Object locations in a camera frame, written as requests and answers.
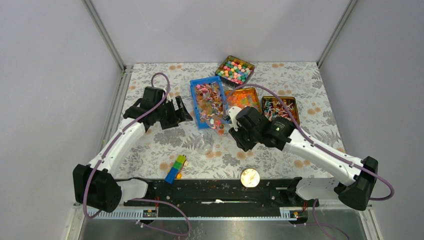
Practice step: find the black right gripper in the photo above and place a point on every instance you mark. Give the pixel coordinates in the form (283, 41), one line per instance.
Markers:
(236, 134)

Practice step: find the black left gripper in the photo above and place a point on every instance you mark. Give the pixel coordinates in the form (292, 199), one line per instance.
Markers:
(178, 116)

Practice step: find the blue plastic bin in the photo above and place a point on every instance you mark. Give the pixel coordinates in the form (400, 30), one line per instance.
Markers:
(208, 99)

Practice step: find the clear glass jar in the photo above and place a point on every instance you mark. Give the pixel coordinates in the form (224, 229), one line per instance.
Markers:
(204, 143)

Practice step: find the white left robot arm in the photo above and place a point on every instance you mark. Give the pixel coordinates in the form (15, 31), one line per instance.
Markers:
(95, 184)

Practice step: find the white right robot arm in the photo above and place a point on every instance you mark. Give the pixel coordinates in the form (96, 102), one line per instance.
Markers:
(353, 179)

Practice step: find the gold tin with gummy candies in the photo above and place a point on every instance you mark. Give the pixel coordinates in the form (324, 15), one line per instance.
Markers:
(245, 97)

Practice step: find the dark tin with pastel candies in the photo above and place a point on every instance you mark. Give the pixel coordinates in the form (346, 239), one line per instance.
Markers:
(234, 72)

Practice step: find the gold tin with lollipops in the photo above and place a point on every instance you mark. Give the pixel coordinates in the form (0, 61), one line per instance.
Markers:
(272, 108)

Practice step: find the floral patterned table mat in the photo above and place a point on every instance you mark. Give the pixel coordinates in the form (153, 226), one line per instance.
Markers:
(153, 154)

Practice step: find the gold round jar lid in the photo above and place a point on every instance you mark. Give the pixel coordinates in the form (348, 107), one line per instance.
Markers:
(250, 178)

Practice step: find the colourful toy brick stack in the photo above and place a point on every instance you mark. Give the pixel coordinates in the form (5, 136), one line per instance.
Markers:
(174, 172)

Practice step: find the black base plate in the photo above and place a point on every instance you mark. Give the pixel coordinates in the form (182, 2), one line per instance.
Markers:
(269, 192)

